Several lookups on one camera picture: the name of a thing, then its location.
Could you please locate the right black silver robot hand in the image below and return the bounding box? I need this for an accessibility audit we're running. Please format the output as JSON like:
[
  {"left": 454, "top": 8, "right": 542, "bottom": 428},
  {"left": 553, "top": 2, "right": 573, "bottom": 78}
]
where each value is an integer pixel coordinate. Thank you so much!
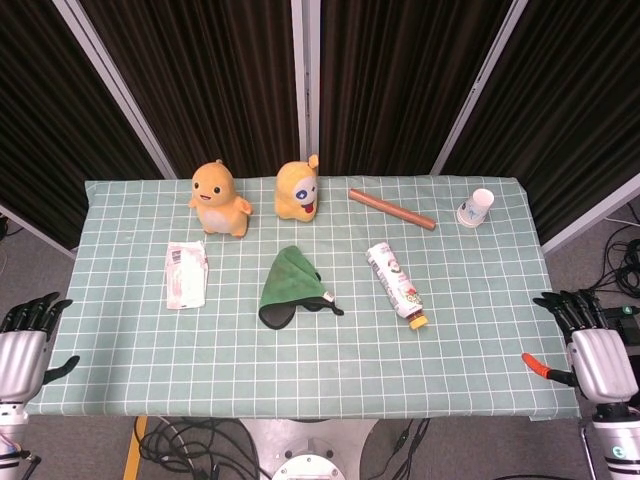
[{"left": 522, "top": 289, "right": 640, "bottom": 402}]

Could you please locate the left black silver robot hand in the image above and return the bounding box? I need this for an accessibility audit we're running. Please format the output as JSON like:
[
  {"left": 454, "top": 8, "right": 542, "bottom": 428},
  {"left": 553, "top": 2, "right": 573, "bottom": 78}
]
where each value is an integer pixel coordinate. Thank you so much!
[{"left": 0, "top": 292, "right": 81, "bottom": 404}]

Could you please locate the green cloth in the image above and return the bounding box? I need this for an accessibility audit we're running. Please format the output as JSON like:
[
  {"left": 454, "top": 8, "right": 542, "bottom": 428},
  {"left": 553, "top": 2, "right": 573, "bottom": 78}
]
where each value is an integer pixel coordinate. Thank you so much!
[{"left": 257, "top": 245, "right": 345, "bottom": 331}]

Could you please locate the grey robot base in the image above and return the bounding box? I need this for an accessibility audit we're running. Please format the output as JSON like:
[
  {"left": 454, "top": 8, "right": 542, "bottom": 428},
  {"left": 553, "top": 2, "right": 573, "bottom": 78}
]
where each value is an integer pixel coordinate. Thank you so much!
[{"left": 239, "top": 417, "right": 376, "bottom": 480}]

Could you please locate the black device box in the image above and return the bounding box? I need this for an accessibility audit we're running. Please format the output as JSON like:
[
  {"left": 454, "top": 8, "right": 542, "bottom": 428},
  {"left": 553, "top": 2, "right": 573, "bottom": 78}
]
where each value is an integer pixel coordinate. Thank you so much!
[{"left": 599, "top": 304, "right": 640, "bottom": 347}]

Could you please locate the yellow floor tape strip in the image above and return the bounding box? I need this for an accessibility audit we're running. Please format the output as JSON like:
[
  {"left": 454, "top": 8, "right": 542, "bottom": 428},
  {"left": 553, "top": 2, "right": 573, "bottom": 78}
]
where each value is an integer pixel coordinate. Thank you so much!
[{"left": 122, "top": 415, "right": 149, "bottom": 480}]

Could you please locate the white pink plastic packet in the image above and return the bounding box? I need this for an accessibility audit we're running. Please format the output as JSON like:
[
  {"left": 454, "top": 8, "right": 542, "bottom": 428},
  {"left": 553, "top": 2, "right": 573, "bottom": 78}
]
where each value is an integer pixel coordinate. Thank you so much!
[{"left": 165, "top": 240, "right": 209, "bottom": 311}]

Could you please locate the white paper cup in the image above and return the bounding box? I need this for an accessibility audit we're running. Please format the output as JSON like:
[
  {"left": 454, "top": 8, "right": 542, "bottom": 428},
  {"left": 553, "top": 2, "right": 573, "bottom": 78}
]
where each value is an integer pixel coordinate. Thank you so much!
[{"left": 455, "top": 187, "right": 495, "bottom": 229}]

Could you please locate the white labelled bottle yellow cap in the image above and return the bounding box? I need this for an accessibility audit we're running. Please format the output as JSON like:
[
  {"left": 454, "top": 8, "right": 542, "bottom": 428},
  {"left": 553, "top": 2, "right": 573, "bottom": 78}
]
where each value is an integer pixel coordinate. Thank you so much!
[{"left": 365, "top": 242, "right": 430, "bottom": 331}]

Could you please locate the dark fluted partition panel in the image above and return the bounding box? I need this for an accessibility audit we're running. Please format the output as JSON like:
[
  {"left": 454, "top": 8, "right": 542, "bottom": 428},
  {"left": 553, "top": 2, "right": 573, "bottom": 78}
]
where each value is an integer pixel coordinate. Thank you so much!
[
  {"left": 0, "top": 0, "right": 166, "bottom": 251},
  {"left": 79, "top": 0, "right": 304, "bottom": 179},
  {"left": 317, "top": 0, "right": 499, "bottom": 176},
  {"left": 442, "top": 0, "right": 640, "bottom": 246}
]

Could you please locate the orange dinosaur plush toy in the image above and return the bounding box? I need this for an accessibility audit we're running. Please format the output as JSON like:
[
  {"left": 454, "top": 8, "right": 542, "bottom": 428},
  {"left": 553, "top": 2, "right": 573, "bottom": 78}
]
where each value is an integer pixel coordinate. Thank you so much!
[{"left": 188, "top": 158, "right": 255, "bottom": 239}]

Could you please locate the brown cylindrical rod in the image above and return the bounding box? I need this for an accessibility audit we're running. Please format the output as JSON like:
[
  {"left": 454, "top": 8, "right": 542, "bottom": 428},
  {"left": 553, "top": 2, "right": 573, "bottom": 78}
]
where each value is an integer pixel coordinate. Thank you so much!
[{"left": 348, "top": 187, "right": 438, "bottom": 233}]

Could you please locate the green checkered tablecloth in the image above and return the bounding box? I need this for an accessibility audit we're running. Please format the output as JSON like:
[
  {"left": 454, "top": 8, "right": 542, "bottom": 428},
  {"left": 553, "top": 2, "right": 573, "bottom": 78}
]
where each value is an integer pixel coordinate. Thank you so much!
[{"left": 24, "top": 174, "right": 581, "bottom": 421}]

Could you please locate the yellow one-antenna monster plush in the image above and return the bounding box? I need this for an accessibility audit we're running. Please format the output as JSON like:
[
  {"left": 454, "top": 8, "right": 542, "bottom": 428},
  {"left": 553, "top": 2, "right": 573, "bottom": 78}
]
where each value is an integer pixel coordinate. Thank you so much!
[{"left": 275, "top": 153, "right": 321, "bottom": 222}]

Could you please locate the black floor cable bundle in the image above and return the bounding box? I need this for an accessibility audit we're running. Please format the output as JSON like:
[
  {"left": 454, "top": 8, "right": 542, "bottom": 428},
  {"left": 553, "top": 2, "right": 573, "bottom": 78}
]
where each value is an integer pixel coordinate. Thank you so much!
[
  {"left": 378, "top": 418, "right": 432, "bottom": 480},
  {"left": 593, "top": 202, "right": 640, "bottom": 301},
  {"left": 138, "top": 417, "right": 261, "bottom": 480}
]

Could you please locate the white partition frame post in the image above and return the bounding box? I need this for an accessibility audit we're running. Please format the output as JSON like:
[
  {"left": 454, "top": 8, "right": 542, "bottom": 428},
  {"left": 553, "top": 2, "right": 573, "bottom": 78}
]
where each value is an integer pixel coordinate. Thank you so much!
[
  {"left": 0, "top": 202, "right": 77, "bottom": 259},
  {"left": 291, "top": 0, "right": 322, "bottom": 174},
  {"left": 429, "top": 0, "right": 514, "bottom": 176},
  {"left": 52, "top": 0, "right": 179, "bottom": 179},
  {"left": 541, "top": 172, "right": 640, "bottom": 256}
]

